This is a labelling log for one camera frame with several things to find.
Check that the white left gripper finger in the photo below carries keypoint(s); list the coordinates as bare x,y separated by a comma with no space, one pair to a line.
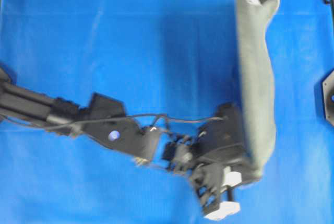
232,179
226,208

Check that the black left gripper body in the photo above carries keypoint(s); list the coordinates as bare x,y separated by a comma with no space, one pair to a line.
220,145

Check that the grey terry towel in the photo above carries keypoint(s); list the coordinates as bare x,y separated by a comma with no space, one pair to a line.
257,80

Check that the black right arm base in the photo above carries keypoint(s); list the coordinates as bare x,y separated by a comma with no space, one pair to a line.
323,93

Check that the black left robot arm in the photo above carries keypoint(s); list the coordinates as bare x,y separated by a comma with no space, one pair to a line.
104,120

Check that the blue table cloth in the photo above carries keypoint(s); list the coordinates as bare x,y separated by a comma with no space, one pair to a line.
176,57

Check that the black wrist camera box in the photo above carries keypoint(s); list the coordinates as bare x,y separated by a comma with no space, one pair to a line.
179,154

